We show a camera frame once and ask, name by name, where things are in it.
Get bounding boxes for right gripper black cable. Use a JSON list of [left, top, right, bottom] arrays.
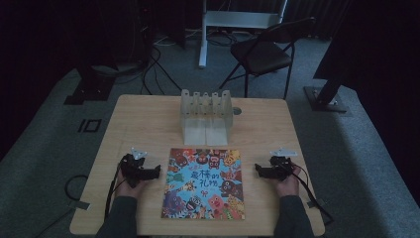
[[289, 162, 335, 227]]

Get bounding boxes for bundle of black floor cables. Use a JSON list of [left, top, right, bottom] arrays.
[[140, 31, 183, 97]]

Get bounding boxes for white metal stand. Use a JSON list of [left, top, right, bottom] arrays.
[[197, 0, 289, 69]]

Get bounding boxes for person's right hand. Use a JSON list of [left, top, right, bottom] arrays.
[[274, 165, 302, 198]]

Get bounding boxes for person's left hand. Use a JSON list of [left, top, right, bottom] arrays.
[[114, 171, 147, 199]]

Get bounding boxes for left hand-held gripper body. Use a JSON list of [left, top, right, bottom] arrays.
[[120, 147, 150, 188]]

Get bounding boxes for black floor cable loop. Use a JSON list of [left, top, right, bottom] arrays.
[[63, 174, 89, 202]]

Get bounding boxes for grey tape piece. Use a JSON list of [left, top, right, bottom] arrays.
[[67, 199, 92, 211]]

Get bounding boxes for black folding chair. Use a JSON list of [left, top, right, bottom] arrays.
[[218, 17, 317, 100]]

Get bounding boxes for colourful picture book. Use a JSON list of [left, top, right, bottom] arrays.
[[160, 147, 247, 221]]

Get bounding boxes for black slanted stand with base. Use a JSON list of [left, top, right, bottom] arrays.
[[303, 0, 356, 114]]

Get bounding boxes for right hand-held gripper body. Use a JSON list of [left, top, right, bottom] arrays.
[[269, 147, 298, 182]]

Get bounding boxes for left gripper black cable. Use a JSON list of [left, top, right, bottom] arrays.
[[103, 163, 124, 222]]

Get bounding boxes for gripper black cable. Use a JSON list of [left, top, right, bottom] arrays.
[[103, 163, 124, 222], [289, 162, 335, 227]]

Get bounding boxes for clear acrylic book rack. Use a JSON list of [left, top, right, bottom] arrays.
[[179, 88, 234, 147]]

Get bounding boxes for black stand base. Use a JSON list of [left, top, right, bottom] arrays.
[[62, 63, 117, 106]]

